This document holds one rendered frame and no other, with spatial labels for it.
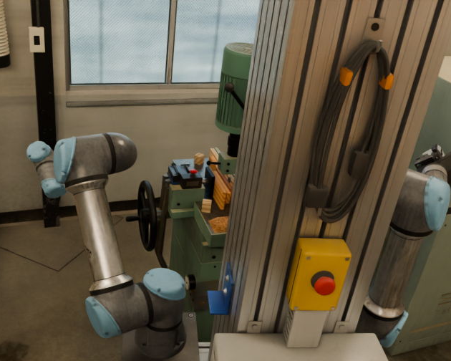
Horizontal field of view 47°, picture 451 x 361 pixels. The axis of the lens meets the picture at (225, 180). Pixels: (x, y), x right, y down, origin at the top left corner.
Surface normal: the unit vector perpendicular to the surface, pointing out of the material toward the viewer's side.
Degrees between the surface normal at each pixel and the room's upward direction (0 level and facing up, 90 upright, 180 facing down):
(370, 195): 90
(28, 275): 0
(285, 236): 90
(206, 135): 90
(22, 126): 90
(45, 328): 0
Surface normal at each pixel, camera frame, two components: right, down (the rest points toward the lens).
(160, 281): 0.22, -0.89
